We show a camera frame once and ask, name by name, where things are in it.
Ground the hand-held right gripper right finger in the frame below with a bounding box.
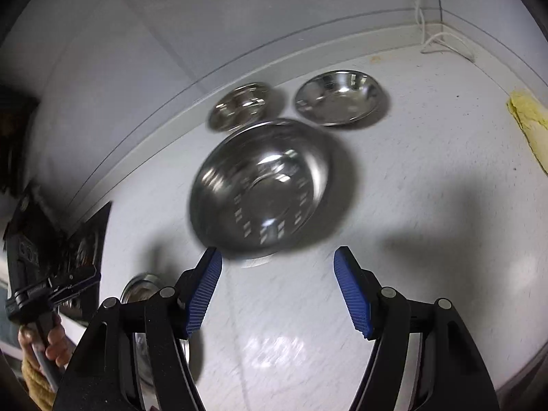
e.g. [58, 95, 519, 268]
[333, 245, 501, 411]

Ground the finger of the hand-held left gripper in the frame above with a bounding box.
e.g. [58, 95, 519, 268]
[48, 264, 102, 306]

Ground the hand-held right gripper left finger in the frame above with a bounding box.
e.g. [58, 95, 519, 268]
[51, 246, 223, 411]

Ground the wide steel bowl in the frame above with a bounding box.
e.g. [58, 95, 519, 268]
[120, 272, 191, 411]

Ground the large deep steel bowl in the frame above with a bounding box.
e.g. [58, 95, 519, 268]
[188, 119, 343, 262]

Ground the small wide-rimmed steel bowl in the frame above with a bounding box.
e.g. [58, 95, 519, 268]
[208, 82, 271, 131]

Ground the person's left forearm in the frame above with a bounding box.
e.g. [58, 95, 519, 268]
[19, 351, 58, 411]

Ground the person's left hand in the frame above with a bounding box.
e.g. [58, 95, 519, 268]
[18, 319, 73, 371]

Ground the black gas stove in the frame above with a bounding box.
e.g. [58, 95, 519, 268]
[55, 200, 113, 323]

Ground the napa cabbage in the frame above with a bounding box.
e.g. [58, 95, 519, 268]
[507, 90, 548, 176]

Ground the white power cable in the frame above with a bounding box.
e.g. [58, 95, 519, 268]
[397, 0, 477, 63]

